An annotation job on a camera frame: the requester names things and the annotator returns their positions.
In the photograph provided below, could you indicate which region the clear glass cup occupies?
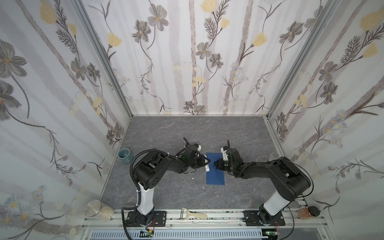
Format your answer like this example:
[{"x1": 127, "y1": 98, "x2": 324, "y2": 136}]
[{"x1": 269, "y1": 152, "x2": 280, "y2": 161}]

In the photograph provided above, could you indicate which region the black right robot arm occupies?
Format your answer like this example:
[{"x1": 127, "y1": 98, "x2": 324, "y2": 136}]
[{"x1": 214, "y1": 146, "x2": 312, "y2": 225}]

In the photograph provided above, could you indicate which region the small jar black lid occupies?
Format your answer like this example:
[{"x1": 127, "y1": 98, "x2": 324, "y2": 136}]
[{"x1": 298, "y1": 206, "x2": 320, "y2": 220}]

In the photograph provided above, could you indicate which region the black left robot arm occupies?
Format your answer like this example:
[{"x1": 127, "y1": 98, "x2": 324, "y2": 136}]
[{"x1": 130, "y1": 144, "x2": 211, "y2": 226}]

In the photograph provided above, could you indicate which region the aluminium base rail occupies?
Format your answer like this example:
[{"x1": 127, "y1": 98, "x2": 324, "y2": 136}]
[{"x1": 79, "y1": 209, "x2": 334, "y2": 240}]

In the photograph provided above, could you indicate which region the teal ceramic cup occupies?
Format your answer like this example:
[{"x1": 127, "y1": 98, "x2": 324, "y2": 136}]
[{"x1": 118, "y1": 148, "x2": 134, "y2": 164}]

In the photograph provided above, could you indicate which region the dark blue envelope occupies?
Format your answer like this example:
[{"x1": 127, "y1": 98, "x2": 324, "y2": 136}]
[{"x1": 206, "y1": 153, "x2": 225, "y2": 186}]

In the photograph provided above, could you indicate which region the cream handled peeler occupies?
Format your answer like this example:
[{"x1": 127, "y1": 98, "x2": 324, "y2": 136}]
[{"x1": 180, "y1": 208, "x2": 208, "y2": 221}]

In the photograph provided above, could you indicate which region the glass jar with metal lid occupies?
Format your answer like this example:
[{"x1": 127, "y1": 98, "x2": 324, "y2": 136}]
[{"x1": 84, "y1": 200, "x2": 115, "y2": 221}]

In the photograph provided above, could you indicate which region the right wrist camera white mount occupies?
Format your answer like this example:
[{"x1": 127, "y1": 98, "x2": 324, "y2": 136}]
[{"x1": 221, "y1": 146, "x2": 229, "y2": 161}]

